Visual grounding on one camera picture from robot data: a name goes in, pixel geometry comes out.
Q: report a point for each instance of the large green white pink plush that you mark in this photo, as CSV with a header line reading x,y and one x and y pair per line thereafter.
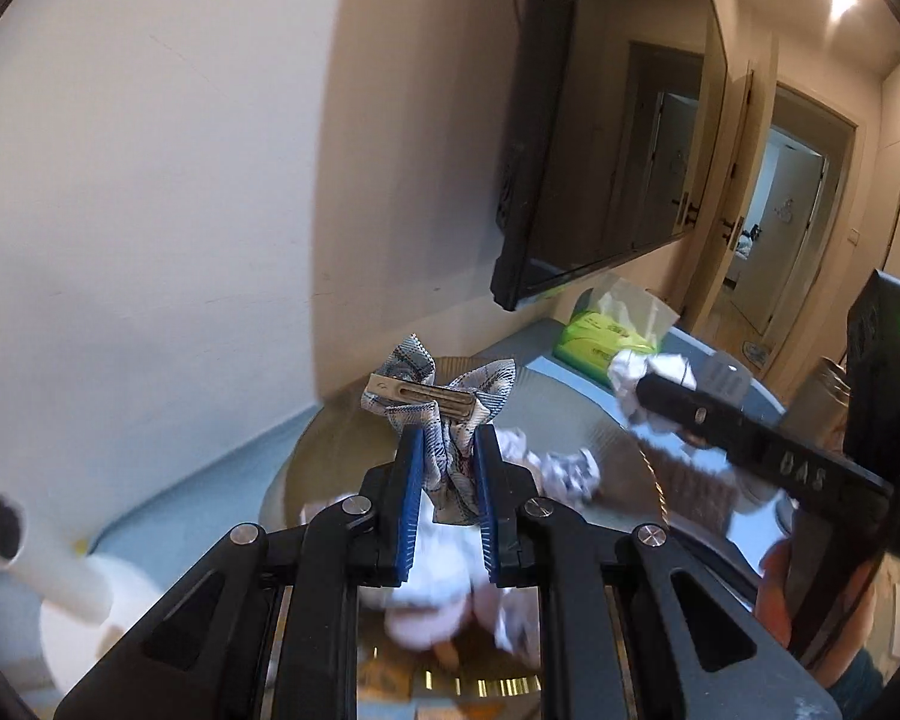
x,y
439,607

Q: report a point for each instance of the person's right forearm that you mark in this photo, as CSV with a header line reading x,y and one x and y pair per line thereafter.
x,y
862,615

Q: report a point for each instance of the plaid bow hair clip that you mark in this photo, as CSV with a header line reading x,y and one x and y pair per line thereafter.
x,y
450,457

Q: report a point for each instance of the black wall-mounted television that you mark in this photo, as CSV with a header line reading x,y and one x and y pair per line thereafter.
x,y
607,127

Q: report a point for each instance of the wooden door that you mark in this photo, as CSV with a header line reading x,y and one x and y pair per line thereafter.
x,y
795,202

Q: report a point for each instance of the green tissue pack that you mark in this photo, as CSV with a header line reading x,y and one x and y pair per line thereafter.
x,y
596,337

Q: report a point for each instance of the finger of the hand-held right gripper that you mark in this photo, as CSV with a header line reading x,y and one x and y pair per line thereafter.
x,y
690,412

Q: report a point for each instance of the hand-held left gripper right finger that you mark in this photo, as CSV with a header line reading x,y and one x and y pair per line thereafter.
x,y
491,506

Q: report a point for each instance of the blue-grey box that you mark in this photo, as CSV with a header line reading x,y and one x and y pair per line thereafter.
x,y
724,376

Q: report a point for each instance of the person's right hand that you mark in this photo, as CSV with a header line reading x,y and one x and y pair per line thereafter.
x,y
776,592

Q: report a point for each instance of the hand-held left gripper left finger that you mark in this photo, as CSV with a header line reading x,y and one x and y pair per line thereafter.
x,y
409,499

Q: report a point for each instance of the metal thermos bottle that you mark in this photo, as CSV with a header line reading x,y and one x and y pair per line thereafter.
x,y
821,405

